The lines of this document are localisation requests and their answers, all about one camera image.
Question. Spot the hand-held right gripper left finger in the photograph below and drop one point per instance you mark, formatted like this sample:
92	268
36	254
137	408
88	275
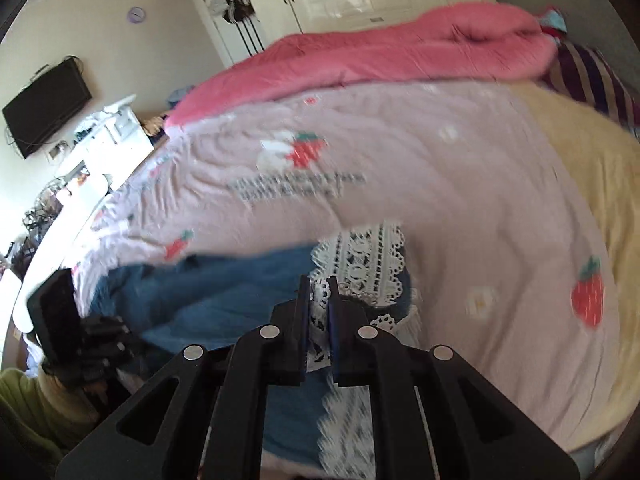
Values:
301	330

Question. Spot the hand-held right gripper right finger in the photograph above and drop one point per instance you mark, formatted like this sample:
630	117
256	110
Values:
334	332

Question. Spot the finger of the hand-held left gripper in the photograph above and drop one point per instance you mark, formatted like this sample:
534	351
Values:
107	342

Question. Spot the blue denim pants lace trim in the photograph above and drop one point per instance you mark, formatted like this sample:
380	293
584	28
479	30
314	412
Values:
225	300

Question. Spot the person's left forearm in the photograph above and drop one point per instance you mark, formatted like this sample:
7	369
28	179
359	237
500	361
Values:
25	405

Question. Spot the white desk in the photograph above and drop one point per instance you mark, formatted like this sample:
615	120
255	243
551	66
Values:
55	240

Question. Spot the white dresser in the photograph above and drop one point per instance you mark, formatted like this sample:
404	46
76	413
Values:
120	145

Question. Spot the pink strawberry print bed sheet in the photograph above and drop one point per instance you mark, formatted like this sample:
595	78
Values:
400	160

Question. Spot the tan plush toy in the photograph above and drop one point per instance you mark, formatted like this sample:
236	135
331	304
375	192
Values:
152	125

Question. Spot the grey-blue cloth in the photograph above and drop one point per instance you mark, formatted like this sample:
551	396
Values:
180	93

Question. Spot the pink quilt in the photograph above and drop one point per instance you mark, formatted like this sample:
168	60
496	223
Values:
375	55

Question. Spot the white door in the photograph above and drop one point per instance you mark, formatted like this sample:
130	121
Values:
235	35

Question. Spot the yellow blanket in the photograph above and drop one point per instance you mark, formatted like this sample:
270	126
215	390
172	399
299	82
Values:
600	175

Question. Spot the hanging dark bags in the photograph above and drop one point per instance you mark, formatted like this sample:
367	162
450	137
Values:
240	5

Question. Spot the purple striped pillow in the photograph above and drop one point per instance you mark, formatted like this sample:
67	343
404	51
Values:
590	80

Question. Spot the teal and red cloth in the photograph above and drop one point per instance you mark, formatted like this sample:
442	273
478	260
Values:
552	19

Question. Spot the grey padded headboard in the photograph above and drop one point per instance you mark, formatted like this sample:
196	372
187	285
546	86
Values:
590	15

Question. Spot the black wall television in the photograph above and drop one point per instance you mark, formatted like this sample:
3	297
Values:
47	107

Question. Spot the purple wall clock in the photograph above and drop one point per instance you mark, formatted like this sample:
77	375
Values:
137	14

